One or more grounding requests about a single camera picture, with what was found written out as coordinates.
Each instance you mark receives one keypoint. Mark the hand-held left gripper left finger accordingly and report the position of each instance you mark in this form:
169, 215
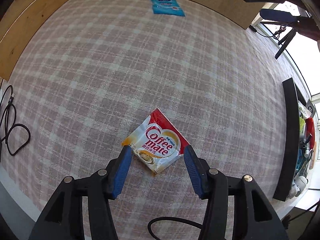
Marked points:
121, 172

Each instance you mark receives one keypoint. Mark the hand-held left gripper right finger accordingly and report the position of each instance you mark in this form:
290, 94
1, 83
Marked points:
196, 172

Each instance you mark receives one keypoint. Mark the red white creamer sachet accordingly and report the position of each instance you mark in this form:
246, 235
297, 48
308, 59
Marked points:
155, 140

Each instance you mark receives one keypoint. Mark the black storage box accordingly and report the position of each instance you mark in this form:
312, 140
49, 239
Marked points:
287, 142

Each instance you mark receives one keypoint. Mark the black tripod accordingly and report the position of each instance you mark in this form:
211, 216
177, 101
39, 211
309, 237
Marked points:
285, 45

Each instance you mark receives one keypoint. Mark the pink plaid tablecloth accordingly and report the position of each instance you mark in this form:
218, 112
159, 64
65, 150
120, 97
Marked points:
75, 92

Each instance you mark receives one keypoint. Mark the blue tissue pack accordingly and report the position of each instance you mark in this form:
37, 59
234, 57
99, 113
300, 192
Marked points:
165, 3

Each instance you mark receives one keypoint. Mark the white crumpled plastic wrap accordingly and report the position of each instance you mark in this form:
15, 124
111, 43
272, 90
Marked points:
300, 181

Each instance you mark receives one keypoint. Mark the yellow-green mesh packet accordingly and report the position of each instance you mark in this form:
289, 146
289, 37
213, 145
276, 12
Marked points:
302, 123

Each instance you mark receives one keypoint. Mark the red fabric pouch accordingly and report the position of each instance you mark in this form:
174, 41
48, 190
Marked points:
310, 130

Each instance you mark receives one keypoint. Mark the pine wood panel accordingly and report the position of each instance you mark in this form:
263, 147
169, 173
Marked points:
30, 25

